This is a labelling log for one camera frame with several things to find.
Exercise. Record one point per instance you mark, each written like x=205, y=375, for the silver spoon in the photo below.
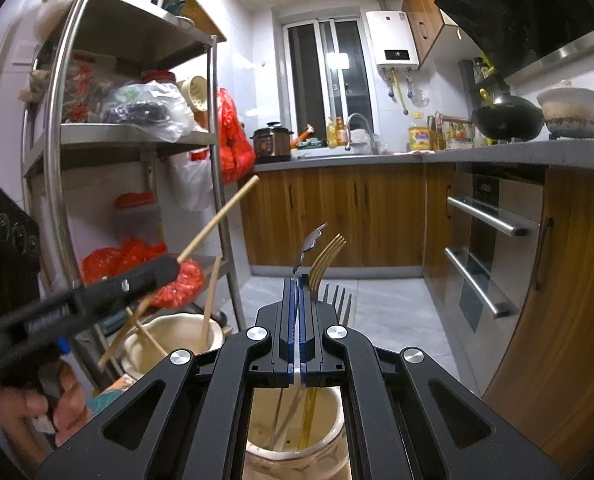
x=308, y=249

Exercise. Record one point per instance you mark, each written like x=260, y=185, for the white clay pot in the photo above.
x=572, y=107

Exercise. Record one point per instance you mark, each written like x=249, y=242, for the stainless steel shelf rack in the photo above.
x=57, y=160

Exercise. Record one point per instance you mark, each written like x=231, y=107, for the orange sauce bottles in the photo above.
x=337, y=132

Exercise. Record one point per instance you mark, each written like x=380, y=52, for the cream plastic colander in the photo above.
x=195, y=94

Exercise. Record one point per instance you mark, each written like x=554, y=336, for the floral ceramic utensil holder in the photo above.
x=177, y=330

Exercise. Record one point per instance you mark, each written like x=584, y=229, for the white water heater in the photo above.
x=393, y=35

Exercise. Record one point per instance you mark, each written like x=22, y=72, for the person's left hand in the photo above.
x=27, y=410

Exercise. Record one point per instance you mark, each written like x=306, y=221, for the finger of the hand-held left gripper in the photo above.
x=119, y=319
x=142, y=275

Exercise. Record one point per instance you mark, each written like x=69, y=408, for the kitchen faucet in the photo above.
x=359, y=122

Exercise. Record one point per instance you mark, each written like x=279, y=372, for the black wok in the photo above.
x=509, y=120

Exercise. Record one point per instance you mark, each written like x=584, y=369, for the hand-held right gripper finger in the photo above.
x=303, y=320
x=291, y=320

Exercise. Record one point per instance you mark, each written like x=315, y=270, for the wooden base cabinets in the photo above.
x=377, y=210

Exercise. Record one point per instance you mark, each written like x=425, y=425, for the white plastic bag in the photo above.
x=192, y=180

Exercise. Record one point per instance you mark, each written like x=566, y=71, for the built-in steel oven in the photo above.
x=487, y=240

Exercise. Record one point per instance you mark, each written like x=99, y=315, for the clear plastic bag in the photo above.
x=147, y=110

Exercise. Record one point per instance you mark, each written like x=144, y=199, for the silver fork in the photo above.
x=338, y=305

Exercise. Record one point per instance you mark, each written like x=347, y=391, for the gold fork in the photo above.
x=329, y=255

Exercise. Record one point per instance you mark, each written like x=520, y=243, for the wooden wall cabinet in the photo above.
x=422, y=10

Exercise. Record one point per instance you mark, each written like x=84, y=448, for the printed horse tablecloth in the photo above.
x=112, y=391

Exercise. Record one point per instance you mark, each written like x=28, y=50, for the sliding window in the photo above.
x=327, y=80

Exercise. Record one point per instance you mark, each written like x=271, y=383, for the black range hood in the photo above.
x=527, y=5

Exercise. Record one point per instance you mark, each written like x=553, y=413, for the hanging red plastic bag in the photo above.
x=234, y=140

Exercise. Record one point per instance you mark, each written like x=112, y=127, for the red print food package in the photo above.
x=84, y=85

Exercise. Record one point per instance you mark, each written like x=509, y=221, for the red lid plastic container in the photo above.
x=134, y=201

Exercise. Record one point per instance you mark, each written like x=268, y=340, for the wooden chopstick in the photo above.
x=217, y=220
x=209, y=305
x=153, y=341

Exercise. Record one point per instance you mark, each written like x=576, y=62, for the wooden board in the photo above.
x=194, y=10

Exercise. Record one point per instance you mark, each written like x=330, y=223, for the grey countertop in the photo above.
x=477, y=152

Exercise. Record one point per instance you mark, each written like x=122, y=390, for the pressure cooker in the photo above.
x=272, y=142

